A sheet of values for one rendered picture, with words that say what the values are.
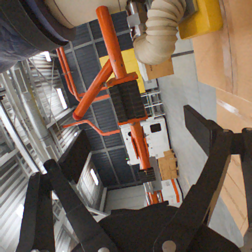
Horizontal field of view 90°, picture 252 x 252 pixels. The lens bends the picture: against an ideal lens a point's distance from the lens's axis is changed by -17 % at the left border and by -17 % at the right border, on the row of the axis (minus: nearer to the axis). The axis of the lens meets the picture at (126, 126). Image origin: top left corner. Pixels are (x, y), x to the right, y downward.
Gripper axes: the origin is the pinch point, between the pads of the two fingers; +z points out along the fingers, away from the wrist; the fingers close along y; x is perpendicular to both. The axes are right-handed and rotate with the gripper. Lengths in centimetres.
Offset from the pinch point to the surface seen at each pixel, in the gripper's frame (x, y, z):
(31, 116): -73, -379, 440
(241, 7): 13.8, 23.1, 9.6
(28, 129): -48, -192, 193
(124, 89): 3.5, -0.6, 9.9
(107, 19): 15.8, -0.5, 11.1
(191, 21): 11.3, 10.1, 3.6
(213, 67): 1.7, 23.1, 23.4
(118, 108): 0.6, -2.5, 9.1
